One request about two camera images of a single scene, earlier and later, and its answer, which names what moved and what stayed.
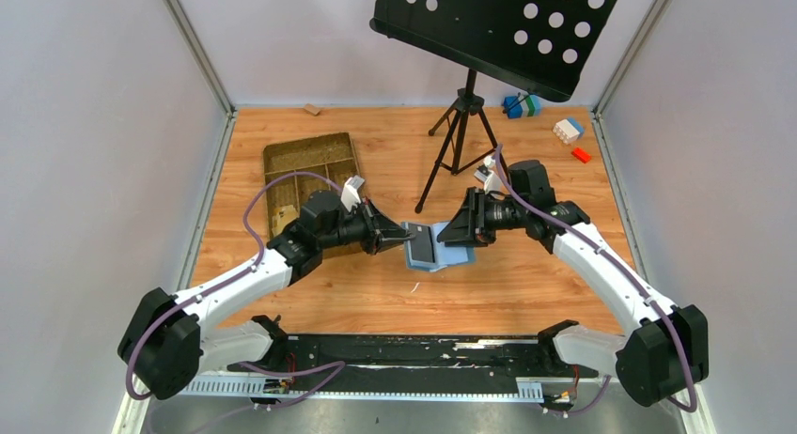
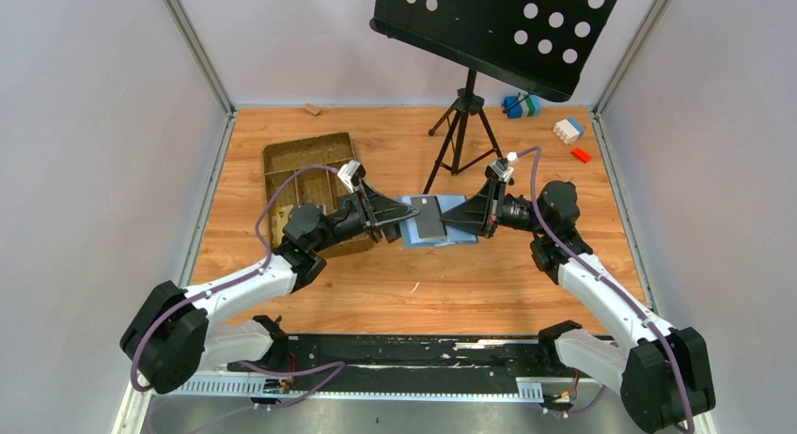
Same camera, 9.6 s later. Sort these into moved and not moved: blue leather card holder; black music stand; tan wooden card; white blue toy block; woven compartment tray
Moved: blue leather card holder
Not moved: black music stand; white blue toy block; tan wooden card; woven compartment tray
